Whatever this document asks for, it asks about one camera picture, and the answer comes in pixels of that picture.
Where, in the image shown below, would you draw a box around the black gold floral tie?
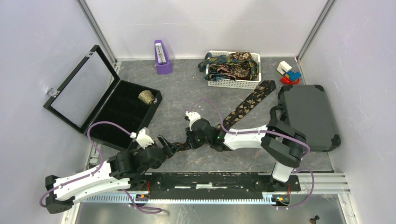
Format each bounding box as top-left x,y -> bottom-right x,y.
171,80 -> 276,152

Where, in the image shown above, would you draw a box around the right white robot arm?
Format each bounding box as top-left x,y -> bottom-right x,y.
186,118 -> 310,190

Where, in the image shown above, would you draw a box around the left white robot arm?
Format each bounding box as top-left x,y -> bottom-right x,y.
40,133 -> 189,214

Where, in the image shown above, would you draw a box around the pile of patterned ties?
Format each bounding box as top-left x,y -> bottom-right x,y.
198,52 -> 259,82

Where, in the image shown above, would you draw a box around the rolled gold tie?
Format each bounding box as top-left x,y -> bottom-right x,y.
138,90 -> 155,105

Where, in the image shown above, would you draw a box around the white perforated basket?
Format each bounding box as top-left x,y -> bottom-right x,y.
204,50 -> 262,89

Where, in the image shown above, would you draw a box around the purple metronome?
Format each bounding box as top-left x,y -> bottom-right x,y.
154,40 -> 172,75

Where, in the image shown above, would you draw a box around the black display box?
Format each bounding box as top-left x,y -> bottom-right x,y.
43,45 -> 163,151

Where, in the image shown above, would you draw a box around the colourful toy blocks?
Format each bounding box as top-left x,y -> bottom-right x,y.
276,61 -> 302,85

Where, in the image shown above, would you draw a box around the dark grey hard case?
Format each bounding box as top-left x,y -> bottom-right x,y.
270,84 -> 341,152

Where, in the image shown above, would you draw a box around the small black knob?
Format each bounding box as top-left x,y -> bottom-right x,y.
309,215 -> 320,224

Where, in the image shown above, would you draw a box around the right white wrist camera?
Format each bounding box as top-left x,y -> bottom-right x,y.
184,111 -> 201,130

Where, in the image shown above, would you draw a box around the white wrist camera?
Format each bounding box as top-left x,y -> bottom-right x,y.
184,111 -> 201,130
130,127 -> 155,149

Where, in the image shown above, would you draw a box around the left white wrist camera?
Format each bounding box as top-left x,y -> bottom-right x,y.
130,127 -> 155,149

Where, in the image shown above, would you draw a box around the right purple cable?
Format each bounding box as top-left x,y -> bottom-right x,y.
188,99 -> 315,210

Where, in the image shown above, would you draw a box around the purple cable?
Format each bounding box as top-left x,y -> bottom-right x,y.
188,99 -> 315,210
39,121 -> 163,215

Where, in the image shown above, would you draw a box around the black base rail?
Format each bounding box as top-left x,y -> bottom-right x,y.
130,172 -> 301,200

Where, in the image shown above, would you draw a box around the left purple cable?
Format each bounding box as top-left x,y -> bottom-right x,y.
39,121 -> 163,215

